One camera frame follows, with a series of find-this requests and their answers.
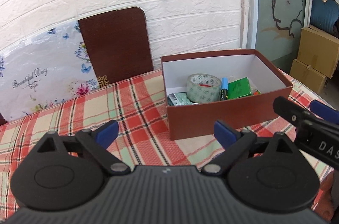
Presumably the brown cardboard storage box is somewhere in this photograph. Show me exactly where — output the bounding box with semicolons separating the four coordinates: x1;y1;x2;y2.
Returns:
161;49;292;140

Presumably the green silver snack packet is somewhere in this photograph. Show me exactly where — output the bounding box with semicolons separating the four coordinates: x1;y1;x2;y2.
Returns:
167;92;195;106

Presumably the blue marker pen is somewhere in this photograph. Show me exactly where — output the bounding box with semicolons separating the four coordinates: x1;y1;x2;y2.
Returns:
220;77;228;101

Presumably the cardboard carton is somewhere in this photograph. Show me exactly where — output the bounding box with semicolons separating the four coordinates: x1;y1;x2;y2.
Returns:
297;26;339;78
290;59;327;94

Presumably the clear packing tape roll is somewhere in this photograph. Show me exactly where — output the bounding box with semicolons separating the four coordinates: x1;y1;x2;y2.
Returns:
186;74;221;104

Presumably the person's right hand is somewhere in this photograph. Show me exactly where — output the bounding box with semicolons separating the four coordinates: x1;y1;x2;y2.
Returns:
314;171;334;222

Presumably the upper cardboard carton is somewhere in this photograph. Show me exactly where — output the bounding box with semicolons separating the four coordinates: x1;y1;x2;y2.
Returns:
297;26;339;78

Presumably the green plastic box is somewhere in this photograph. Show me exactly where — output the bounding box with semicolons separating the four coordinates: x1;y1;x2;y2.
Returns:
228;77;252;100

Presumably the lower cardboard carton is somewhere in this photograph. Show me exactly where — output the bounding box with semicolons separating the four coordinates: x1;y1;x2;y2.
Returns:
290;59;327;94

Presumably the green orange snack packet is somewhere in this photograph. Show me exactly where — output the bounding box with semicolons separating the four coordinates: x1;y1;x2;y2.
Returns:
251;89;261;95

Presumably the dark brown wooden board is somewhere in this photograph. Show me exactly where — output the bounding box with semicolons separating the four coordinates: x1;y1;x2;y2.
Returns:
79;7;153;87

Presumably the dark blue chair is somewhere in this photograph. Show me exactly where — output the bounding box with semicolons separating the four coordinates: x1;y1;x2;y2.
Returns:
310;0;339;38

